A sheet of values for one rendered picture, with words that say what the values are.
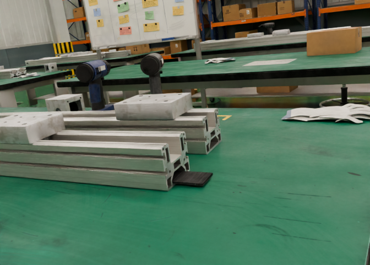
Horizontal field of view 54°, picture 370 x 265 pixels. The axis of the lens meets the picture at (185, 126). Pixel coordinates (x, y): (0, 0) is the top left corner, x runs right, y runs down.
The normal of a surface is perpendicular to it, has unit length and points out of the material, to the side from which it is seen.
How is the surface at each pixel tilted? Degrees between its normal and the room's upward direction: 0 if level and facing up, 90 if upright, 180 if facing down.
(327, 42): 89
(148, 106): 90
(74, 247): 0
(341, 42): 89
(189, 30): 90
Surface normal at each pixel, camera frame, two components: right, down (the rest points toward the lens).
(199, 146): -0.43, 0.29
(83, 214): -0.12, -0.96
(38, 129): 0.90, 0.00
